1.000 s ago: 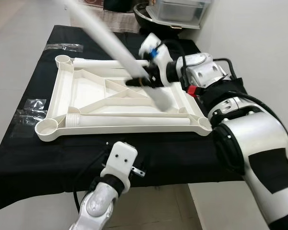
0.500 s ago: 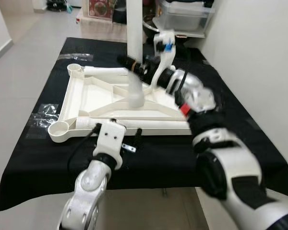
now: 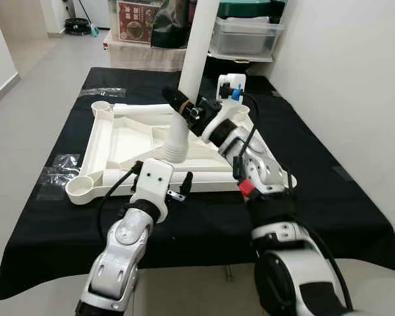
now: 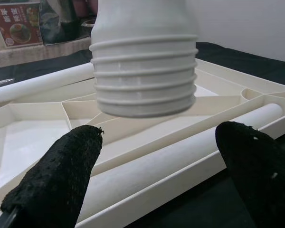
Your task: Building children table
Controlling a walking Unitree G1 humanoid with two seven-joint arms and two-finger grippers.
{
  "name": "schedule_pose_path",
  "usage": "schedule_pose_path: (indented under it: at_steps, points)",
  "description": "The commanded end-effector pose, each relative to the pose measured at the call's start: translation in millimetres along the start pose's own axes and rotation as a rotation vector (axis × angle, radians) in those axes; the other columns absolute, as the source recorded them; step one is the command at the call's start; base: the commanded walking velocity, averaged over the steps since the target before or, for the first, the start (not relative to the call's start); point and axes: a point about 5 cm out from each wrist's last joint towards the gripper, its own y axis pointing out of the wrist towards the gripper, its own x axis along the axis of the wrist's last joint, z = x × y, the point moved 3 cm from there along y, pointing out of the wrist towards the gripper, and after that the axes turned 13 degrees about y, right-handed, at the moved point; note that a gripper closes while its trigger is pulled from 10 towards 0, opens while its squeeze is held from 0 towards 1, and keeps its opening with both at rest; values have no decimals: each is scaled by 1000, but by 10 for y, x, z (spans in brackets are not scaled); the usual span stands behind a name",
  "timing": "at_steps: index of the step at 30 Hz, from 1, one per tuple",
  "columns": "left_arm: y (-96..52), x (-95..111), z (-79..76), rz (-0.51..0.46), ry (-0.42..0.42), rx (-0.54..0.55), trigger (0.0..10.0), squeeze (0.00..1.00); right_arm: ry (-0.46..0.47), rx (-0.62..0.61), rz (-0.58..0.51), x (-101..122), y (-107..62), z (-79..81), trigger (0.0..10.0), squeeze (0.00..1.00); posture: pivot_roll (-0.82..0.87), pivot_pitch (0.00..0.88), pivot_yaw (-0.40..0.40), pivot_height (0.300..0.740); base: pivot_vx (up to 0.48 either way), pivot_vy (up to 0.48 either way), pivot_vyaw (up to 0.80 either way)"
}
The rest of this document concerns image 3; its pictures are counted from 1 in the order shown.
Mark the white plastic children table top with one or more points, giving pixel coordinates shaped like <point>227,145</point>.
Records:
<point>128,141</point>

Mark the crumpled clear plastic sheet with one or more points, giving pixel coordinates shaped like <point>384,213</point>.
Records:
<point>60,171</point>

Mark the small clear tape patch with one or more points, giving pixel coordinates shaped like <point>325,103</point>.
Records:
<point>343,172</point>

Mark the metal folding table leg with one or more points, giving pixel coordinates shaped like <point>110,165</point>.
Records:
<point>228,271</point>

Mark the checked cloth covered bench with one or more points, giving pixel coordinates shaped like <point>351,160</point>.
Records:
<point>138,58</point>

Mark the teal headed mop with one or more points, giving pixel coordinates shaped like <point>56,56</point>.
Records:
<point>94,31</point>

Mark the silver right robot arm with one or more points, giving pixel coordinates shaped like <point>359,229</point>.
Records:
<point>266,171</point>

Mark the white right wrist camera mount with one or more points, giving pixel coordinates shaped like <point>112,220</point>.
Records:
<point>225,82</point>

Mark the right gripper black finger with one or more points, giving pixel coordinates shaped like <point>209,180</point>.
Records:
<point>180,104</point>

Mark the black tablecloth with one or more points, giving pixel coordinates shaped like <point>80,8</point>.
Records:
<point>204,224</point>

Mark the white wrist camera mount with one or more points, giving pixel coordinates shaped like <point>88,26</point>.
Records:
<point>225,82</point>
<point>155,184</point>

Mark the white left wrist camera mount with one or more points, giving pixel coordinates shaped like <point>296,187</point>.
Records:
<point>155,184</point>

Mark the clear plastic storage box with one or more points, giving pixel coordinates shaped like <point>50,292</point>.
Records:
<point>247,39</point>

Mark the black bag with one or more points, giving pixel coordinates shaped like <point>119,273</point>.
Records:
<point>168,26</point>

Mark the black robot vacuum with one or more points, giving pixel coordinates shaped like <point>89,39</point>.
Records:
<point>78,26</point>

